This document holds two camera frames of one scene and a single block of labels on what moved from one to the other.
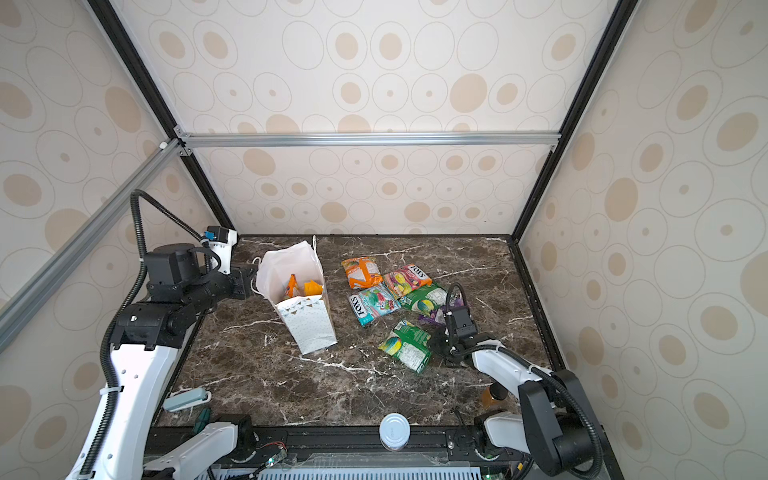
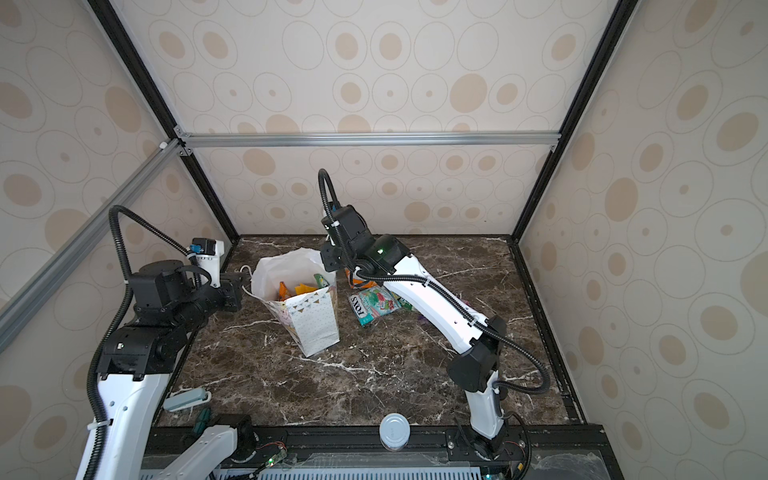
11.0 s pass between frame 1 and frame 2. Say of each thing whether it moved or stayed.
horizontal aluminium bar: stayed
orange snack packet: stayed
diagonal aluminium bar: stayed
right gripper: moved
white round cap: stayed
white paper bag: stayed
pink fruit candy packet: moved
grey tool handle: stayed
